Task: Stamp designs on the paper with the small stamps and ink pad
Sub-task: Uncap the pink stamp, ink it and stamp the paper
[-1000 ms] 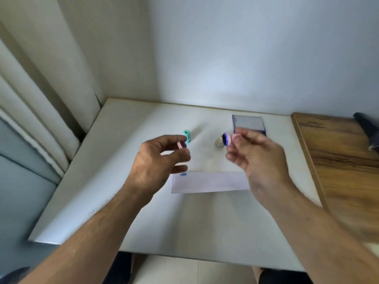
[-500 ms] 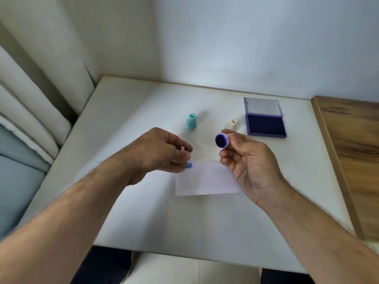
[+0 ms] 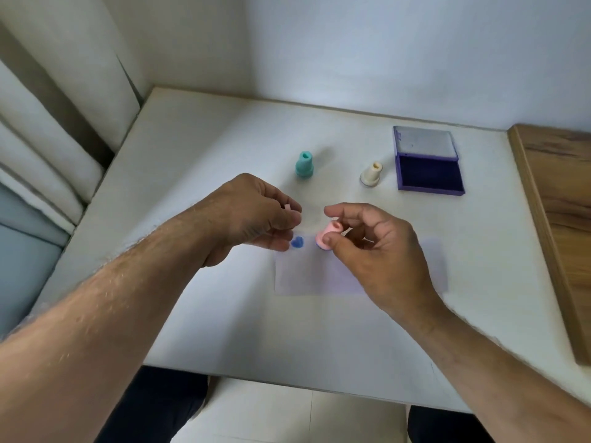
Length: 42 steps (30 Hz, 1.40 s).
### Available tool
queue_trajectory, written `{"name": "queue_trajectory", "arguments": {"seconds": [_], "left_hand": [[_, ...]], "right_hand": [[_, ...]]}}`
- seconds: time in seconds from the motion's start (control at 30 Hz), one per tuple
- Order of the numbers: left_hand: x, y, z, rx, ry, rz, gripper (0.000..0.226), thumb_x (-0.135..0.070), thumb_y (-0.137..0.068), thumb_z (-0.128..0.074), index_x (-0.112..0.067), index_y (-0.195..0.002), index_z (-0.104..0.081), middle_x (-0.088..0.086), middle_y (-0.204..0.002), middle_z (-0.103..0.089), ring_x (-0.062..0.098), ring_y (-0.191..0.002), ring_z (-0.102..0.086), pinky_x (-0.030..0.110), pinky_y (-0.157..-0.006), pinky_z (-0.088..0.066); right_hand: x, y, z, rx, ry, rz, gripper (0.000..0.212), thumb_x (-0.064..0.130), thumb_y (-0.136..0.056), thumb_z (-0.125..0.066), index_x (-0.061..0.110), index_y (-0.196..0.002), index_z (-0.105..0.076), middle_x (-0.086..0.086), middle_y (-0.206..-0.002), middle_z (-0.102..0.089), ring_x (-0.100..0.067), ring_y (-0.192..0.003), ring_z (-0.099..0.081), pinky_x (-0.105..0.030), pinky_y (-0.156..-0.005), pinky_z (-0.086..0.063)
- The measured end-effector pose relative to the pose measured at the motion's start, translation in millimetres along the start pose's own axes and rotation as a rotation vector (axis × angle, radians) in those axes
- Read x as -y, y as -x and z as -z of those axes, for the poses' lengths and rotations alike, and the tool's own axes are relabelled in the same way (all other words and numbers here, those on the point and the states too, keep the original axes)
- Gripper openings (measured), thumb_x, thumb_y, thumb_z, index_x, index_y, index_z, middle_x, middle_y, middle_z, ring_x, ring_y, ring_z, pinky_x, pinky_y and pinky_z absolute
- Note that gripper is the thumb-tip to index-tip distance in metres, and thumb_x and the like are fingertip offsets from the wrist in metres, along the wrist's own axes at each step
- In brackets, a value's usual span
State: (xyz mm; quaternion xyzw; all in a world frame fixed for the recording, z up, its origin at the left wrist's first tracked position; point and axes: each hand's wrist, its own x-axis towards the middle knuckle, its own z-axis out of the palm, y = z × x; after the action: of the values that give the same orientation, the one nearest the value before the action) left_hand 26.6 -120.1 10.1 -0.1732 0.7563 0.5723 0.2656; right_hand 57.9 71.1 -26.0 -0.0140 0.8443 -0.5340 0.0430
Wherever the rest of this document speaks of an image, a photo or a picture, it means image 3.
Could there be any person's left hand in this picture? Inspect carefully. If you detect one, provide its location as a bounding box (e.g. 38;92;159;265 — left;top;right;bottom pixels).
194;173;304;268

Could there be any person's right hand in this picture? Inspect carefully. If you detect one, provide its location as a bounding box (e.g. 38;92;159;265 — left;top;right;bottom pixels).
324;202;444;321

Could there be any pink stamp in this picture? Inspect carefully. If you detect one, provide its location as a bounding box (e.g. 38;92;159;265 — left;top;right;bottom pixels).
315;220;345;251

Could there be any person's right forearm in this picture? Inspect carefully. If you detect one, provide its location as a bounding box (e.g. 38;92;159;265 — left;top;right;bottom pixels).
395;297;591;443

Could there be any person's left forearm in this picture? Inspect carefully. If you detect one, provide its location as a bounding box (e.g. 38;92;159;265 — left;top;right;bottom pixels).
0;210;222;443

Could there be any white paper sheet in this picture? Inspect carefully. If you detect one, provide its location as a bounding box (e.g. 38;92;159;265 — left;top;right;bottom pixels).
274;233;449;297

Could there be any teal stamp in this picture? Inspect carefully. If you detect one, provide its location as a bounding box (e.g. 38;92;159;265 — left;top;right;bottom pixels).
295;151;316;179

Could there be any cream stamp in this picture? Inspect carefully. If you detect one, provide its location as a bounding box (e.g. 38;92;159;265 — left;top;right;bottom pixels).
360;161;383;188

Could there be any purple ink pad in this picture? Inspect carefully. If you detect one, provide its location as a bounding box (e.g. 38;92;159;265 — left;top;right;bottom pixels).
393;126;466;197

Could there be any person's right leg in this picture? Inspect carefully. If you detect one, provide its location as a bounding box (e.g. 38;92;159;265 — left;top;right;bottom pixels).
405;405;496;443

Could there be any person's leg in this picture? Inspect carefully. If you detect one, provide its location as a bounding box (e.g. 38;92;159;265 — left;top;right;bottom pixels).
94;365;209;443
405;405;496;443

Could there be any wooden board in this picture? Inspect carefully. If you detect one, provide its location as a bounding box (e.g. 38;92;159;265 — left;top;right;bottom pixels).
507;123;591;366

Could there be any person's left leg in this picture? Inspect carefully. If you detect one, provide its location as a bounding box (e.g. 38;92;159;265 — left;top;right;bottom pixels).
94;365;209;443

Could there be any white curtain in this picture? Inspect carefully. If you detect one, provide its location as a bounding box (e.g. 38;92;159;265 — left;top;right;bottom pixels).
0;0;145;236

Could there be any grey blue sofa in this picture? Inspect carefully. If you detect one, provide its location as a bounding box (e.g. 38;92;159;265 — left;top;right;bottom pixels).
0;182;71;339

